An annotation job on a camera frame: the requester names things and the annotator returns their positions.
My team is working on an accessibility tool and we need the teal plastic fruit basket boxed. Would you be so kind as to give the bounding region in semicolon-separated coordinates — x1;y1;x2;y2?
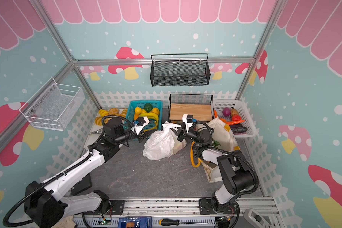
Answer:
126;100;163;133

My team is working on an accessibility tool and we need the white canvas tote bag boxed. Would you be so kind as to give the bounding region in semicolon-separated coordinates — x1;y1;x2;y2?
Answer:
191;117;239;183

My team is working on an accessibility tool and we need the bread loaf pile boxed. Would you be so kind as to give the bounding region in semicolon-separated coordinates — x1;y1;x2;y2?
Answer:
95;108;128;126

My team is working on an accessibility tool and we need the black orange screwdriver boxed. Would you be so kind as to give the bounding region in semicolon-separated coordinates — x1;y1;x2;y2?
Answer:
159;218;208;226

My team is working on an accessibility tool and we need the orange carrot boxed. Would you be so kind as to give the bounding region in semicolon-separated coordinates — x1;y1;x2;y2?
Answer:
225;120;245;125

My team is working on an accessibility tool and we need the white bread tray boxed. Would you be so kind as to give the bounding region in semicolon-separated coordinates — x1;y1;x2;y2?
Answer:
84;113;103;152

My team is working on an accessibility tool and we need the black mesh wooden shelf rack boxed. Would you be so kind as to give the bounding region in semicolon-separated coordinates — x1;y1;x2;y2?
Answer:
168;94;216;122

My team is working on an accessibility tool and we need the purple onion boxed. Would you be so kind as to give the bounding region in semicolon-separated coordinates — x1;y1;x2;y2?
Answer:
222;107;231;117

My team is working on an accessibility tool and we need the dark eggplant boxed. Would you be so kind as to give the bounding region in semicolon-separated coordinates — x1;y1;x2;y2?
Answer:
231;126;248;135

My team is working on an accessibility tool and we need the brown potato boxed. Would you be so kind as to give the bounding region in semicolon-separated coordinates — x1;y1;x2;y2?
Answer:
230;109;239;116

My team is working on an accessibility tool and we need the white plastic vegetable basket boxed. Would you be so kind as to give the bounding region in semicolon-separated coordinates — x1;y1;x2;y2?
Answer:
213;99;257;138

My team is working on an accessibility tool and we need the green avocado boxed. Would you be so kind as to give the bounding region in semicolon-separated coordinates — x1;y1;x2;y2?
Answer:
143;103;153;113

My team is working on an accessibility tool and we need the beige cloth rag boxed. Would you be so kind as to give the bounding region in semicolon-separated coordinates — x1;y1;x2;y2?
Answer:
52;216;77;228

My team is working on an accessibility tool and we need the black wall mesh basket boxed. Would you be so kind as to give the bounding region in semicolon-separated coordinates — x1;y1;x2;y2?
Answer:
150;53;211;87

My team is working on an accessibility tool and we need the white plastic grocery bag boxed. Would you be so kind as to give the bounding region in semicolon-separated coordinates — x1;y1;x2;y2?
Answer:
143;122;187;161

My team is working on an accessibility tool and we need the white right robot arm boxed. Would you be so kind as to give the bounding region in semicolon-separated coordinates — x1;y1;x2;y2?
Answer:
174;114;259;214

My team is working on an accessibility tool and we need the blue box on rail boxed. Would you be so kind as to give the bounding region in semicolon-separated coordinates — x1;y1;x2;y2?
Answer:
118;217;153;228

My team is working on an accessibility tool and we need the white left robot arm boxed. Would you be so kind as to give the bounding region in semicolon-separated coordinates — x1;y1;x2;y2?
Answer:
2;115;150;228

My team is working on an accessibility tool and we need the red pepper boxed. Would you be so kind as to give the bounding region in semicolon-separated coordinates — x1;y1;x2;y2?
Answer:
231;115;242;121

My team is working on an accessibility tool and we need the white wall wire basket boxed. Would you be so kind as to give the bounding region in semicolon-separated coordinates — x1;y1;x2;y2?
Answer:
19;78;85;131

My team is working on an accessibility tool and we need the yellow lemon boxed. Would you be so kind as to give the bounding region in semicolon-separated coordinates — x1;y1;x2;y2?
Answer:
135;107;143;115

